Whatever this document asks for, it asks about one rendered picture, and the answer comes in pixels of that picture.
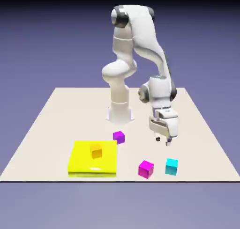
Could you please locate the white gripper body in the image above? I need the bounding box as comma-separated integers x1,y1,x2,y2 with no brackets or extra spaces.
149,116,179,139

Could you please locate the small purple cube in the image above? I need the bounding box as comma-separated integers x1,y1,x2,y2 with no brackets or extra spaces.
112,131,126,145

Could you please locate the large yellow box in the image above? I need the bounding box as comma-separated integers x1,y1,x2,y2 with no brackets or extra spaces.
67,140,118,178

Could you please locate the small orange cube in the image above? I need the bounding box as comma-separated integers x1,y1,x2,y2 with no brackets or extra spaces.
90,143,103,159

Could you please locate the small cyan cube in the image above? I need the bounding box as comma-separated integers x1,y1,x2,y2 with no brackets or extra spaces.
165,158,179,177

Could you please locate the small magenta cube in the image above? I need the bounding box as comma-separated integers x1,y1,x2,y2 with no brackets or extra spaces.
138,160,155,179

